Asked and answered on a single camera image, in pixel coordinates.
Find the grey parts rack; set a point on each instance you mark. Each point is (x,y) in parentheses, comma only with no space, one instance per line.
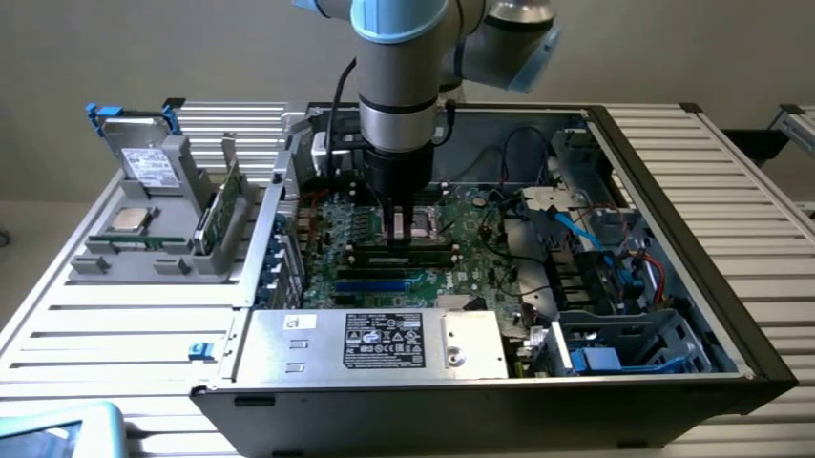
(134,264)

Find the metal drive cage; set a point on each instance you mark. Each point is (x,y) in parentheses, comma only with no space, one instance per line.
(577,152)

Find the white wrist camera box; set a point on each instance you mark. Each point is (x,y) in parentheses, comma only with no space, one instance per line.
(322,152)

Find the black open PC case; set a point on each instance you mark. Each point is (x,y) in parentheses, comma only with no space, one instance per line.
(485,415)

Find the silver chipset heatsink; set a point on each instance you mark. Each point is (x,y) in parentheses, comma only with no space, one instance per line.
(455,302)

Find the CPU socket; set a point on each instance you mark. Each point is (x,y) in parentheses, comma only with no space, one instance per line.
(430,222)

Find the silver power supply unit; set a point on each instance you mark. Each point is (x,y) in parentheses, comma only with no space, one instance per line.
(318,343)

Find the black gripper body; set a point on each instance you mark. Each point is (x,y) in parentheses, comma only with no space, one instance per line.
(402,172)

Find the small blue plastic clip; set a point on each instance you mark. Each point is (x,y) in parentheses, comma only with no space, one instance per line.
(201,350)

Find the bare green RAM stick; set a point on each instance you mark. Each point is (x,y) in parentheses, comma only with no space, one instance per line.
(127,242)

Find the RAM stick with white label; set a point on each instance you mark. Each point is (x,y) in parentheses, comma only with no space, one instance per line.
(382,261)

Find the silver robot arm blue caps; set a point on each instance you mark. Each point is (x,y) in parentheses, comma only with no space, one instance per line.
(395,71)

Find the black expansion slot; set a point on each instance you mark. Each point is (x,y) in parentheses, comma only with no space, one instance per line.
(373,274)

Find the black case fan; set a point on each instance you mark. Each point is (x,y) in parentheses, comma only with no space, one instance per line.
(589,281)

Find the green motherboard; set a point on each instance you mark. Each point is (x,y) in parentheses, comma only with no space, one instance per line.
(446,281)

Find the metal disk bay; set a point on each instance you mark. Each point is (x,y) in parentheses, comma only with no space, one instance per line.
(662,334)

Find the silver CPU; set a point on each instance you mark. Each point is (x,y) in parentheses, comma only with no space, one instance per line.
(133,220)

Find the blue expansion slot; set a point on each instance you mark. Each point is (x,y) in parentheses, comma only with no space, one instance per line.
(373,286)

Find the blue disk caddy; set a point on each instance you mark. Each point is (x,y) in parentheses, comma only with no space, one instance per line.
(596,359)

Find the hard disk drive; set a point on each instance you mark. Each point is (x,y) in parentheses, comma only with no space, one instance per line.
(149,167)

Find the green graphics card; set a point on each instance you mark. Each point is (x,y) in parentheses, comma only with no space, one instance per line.
(223,210)

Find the round coin cell battery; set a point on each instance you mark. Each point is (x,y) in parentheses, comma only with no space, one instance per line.
(482,201)

